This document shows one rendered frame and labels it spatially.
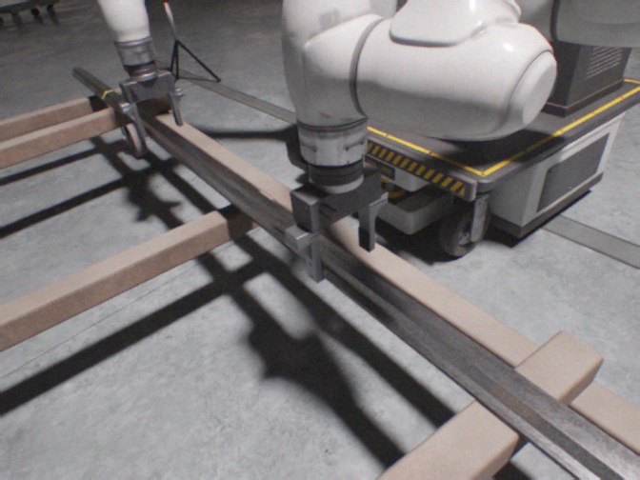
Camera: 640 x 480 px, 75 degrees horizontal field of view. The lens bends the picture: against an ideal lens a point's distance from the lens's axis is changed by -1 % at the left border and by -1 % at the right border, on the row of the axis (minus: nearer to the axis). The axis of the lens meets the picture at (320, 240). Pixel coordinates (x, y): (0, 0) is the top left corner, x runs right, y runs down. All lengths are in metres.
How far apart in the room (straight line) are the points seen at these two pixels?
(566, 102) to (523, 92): 1.02
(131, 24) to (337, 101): 0.81
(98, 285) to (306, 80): 0.63
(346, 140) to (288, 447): 0.63
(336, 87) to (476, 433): 0.41
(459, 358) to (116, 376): 0.84
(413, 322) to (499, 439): 0.17
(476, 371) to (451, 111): 0.31
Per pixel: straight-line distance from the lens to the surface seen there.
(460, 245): 1.27
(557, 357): 0.63
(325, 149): 0.53
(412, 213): 1.25
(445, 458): 0.52
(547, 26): 1.03
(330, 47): 0.47
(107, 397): 1.14
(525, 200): 1.27
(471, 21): 0.41
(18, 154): 1.64
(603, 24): 1.00
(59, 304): 0.95
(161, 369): 1.13
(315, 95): 0.49
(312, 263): 0.63
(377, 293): 0.62
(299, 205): 0.57
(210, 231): 0.98
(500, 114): 0.39
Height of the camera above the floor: 0.83
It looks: 37 degrees down
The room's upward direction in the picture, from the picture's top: 6 degrees counter-clockwise
